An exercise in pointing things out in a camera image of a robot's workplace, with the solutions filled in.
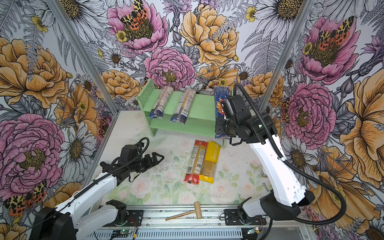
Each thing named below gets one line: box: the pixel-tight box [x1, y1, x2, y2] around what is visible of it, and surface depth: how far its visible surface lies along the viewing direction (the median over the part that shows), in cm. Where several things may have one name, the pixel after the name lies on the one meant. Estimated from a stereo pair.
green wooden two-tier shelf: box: [137, 79, 228, 149], surface depth 88 cm
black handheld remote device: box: [99, 161, 114, 173], surface depth 89 cm
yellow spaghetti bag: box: [199, 140, 222, 184], surface depth 93 cm
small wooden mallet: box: [165, 201, 203, 221], surface depth 77 cm
